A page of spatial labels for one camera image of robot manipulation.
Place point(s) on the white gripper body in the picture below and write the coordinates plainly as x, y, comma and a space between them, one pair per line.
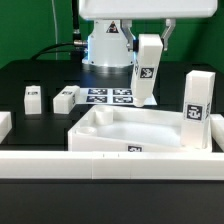
146, 9

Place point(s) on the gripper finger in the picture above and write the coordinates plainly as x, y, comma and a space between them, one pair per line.
125, 26
170, 25

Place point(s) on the white desk top tray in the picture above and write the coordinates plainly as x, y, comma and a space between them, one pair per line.
125, 129

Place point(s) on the marker tag sheet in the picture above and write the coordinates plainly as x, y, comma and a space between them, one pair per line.
111, 96

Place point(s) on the right white barrier block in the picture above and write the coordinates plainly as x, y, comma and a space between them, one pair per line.
217, 132

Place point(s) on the white barrier block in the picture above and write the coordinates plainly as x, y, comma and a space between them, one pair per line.
217, 132
5, 124

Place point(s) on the left white barrier block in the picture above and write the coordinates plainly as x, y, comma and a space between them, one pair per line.
5, 124

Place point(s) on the white front rail barrier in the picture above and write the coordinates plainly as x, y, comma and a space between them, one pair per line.
111, 165

